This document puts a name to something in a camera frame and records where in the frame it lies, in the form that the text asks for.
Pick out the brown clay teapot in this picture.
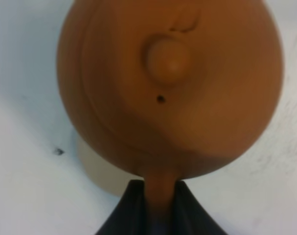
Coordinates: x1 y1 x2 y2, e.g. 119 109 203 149
57 0 283 216

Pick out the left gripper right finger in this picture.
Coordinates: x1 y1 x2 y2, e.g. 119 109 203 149
172 181 227 235

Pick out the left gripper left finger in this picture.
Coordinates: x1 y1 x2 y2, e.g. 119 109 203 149
96 180 147 235

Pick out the beige round teapot saucer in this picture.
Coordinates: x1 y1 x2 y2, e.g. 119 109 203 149
76 136 143 197

